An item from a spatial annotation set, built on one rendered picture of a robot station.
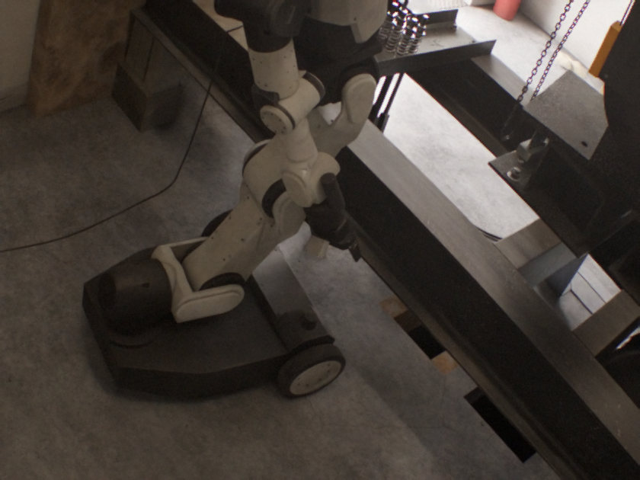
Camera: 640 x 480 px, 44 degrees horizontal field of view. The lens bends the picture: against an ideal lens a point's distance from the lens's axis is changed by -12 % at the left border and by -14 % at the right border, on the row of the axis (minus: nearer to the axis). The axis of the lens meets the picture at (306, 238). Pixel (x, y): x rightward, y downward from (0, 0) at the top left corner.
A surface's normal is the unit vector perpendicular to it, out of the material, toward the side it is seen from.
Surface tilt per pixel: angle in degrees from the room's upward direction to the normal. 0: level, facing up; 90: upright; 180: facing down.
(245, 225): 62
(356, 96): 90
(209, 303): 90
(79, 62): 90
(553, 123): 0
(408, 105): 0
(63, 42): 90
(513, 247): 0
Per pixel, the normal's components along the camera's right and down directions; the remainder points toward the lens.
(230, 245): -0.62, -0.17
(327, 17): 0.16, 0.76
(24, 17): 0.61, 0.67
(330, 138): 0.15, 0.94
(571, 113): 0.27, -0.67
